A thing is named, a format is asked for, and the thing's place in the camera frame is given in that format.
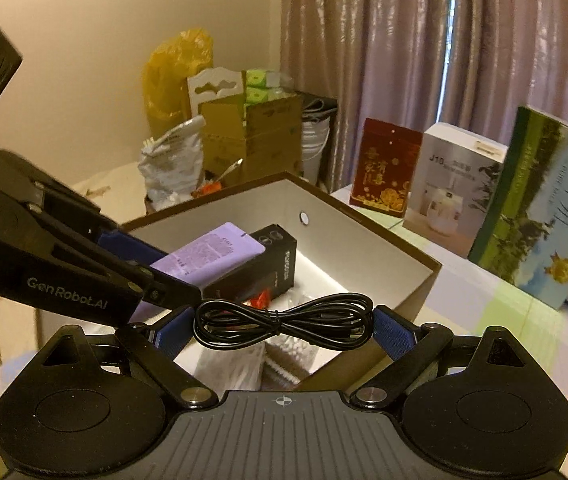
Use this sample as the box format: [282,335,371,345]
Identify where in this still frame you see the white humidifier box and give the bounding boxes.
[403,122,509,260]

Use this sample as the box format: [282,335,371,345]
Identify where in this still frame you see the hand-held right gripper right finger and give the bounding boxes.
[348,306,541,409]

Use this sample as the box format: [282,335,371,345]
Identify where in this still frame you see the white bucket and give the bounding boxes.
[301,119,333,182]

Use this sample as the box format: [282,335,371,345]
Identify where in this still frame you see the knitted grey patterned socks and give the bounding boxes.
[262,342,318,391]

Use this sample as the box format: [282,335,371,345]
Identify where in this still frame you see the purple tube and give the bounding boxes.
[126,221,269,322]

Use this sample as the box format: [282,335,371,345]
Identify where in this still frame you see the brown cardboard box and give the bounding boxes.
[199,93,305,186]

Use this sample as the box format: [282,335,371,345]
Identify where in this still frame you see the red snack packet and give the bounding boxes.
[248,287,273,311]

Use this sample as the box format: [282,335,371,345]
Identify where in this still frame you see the brown storage box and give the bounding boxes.
[113,170,443,394]

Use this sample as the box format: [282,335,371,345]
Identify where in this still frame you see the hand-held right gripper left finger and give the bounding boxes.
[34,305,221,410]

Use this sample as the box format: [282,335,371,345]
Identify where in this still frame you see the clear bag of cotton swabs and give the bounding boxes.
[196,339,268,394]

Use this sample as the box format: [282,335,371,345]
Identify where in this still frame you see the green tissue packs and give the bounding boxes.
[243,68,295,106]

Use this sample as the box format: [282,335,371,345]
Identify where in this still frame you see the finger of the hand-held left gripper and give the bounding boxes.
[53,241,203,312]
[26,179,166,272]

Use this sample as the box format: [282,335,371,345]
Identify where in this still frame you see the green milk carton box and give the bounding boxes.
[467,104,568,311]

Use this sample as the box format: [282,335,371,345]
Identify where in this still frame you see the black product box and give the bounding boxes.
[198,224,299,306]

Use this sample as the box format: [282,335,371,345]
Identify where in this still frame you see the white crumpled plastic bag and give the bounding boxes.
[137,114,210,216]

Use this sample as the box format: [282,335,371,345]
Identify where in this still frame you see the mauve curtain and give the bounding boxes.
[278,0,568,196]

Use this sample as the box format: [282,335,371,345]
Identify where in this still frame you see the red gift box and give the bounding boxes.
[348,117,424,220]

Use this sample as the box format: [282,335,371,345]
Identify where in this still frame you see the yellow plastic bag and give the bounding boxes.
[142,27,215,141]

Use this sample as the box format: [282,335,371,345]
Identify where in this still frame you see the black cable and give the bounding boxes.
[192,293,376,351]

